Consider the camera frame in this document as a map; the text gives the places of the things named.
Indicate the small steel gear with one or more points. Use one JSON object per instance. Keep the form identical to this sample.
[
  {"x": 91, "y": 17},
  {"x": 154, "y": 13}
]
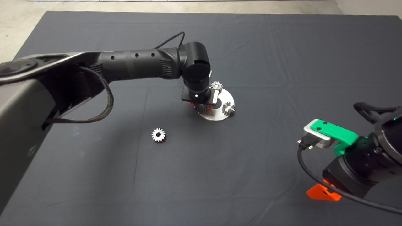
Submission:
[
  {"x": 228, "y": 110},
  {"x": 154, "y": 135},
  {"x": 220, "y": 84}
]

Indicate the large steel gear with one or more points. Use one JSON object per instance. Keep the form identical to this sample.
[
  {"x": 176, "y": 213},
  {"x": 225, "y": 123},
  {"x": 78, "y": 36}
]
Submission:
[{"x": 201, "y": 109}]

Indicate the green right camera mount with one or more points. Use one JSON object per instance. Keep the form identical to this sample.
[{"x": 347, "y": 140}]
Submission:
[{"x": 336, "y": 131}]

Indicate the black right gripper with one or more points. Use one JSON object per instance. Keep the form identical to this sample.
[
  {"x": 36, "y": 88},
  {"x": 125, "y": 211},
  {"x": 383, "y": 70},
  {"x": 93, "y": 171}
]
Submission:
[{"x": 345, "y": 174}]

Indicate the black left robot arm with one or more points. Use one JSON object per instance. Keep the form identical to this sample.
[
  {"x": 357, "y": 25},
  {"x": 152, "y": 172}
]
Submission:
[{"x": 135, "y": 64}]

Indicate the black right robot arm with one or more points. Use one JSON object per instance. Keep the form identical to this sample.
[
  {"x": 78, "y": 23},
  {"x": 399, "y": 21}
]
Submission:
[{"x": 389, "y": 141}]

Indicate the dark grey table cloth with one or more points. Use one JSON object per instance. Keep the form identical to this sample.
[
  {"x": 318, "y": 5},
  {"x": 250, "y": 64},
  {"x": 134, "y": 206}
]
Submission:
[{"x": 251, "y": 47}]

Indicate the silver right camera box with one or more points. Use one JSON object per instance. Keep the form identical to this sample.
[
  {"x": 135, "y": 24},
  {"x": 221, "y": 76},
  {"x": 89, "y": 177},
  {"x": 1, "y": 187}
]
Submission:
[{"x": 326, "y": 142}]

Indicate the round metal plate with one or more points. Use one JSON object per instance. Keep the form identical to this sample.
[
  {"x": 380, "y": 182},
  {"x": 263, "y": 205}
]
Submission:
[{"x": 216, "y": 116}]

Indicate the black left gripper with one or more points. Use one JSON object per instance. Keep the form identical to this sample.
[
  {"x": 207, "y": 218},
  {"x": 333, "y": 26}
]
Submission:
[{"x": 188, "y": 98}]

